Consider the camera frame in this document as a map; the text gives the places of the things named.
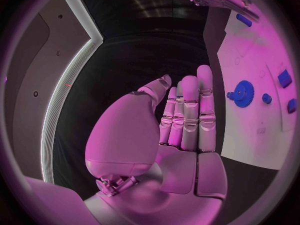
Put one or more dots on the blue gear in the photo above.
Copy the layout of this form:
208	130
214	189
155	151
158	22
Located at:
243	94

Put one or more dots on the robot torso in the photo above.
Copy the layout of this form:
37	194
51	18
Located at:
35	69

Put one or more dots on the blue long cylinder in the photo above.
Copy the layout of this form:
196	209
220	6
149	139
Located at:
244	20

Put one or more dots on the blue peg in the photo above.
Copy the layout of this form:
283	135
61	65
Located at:
230	95

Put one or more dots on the white task board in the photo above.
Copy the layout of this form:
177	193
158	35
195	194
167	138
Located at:
253	135

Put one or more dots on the blue short cylinder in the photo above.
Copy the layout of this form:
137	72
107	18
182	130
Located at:
267	98

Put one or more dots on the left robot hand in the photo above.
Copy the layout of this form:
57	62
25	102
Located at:
131	135

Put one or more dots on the blue block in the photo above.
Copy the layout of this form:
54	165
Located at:
292	106
284	78

